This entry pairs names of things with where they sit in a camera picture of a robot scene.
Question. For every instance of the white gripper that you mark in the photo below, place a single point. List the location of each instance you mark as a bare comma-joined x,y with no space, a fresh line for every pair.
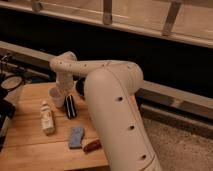
64,83

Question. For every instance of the white squeeze bottle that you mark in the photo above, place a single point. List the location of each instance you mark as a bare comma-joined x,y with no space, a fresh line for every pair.
47,121

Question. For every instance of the red brown sausage toy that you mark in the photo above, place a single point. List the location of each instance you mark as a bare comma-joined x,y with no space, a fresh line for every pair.
92,146

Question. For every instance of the black device at left edge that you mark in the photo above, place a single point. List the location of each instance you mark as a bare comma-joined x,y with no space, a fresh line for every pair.
7,111

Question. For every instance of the blue sponge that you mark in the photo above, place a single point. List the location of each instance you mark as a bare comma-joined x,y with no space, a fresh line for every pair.
75,140

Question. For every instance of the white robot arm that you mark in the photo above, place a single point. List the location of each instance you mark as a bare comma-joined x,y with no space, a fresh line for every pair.
108,89

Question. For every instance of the metal railing frame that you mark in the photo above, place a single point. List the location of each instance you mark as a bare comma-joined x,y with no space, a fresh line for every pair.
187,21

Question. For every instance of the dark ceramic bowl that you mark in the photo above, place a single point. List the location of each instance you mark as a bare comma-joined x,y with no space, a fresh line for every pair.
80,87

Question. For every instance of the round dark framed object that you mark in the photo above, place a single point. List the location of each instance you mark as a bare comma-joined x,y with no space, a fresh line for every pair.
12,82

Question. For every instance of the black white striped block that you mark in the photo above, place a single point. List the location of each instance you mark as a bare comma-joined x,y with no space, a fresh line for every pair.
70,107

